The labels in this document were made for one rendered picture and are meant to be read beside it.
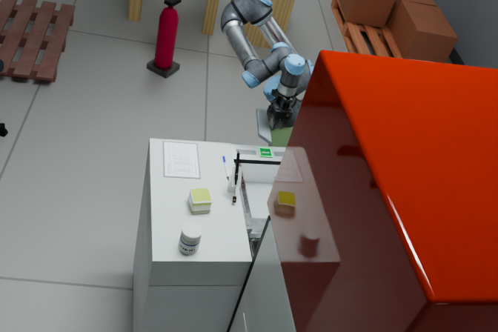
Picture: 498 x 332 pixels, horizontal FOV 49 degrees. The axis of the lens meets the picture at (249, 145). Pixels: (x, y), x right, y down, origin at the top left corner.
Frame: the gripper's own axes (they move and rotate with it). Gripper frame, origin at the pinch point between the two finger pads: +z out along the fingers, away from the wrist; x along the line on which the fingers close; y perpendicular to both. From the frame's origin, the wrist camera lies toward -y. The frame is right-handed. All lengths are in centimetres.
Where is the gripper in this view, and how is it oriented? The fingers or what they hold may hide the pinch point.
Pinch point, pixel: (273, 126)
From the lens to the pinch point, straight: 230.4
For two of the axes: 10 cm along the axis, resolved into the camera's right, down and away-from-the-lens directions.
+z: -2.1, 7.4, 6.4
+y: 1.5, 6.7, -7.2
